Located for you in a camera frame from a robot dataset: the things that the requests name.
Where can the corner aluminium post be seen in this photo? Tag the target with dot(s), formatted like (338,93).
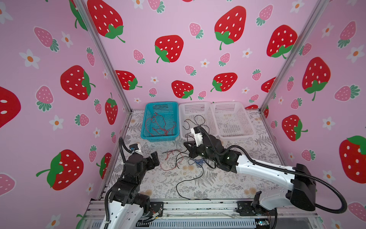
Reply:
(304,34)
(86,17)

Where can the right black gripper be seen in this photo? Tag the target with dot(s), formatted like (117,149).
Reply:
(191,148)

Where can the white plastic basket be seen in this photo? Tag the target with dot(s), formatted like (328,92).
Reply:
(195,114)
(232,120)

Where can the right white plastic basket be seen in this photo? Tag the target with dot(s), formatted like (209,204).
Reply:
(232,120)

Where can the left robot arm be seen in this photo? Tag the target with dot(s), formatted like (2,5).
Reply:
(124,205)

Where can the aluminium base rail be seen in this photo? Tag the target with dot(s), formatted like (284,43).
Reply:
(198,214)

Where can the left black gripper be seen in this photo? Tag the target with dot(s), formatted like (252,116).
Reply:
(152,165)

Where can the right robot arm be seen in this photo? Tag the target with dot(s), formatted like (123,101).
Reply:
(297,187)

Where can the floral table cloth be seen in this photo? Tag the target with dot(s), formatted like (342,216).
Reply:
(174,167)

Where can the middle white plastic basket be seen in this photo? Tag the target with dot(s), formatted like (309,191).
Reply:
(195,114)

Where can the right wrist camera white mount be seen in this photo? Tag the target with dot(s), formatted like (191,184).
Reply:
(197,133)

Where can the left corner aluminium post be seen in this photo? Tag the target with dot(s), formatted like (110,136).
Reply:
(86,17)

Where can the right corner aluminium post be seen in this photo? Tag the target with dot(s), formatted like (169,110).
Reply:
(304,34)

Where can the teal plastic basket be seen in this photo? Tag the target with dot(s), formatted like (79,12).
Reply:
(160,122)

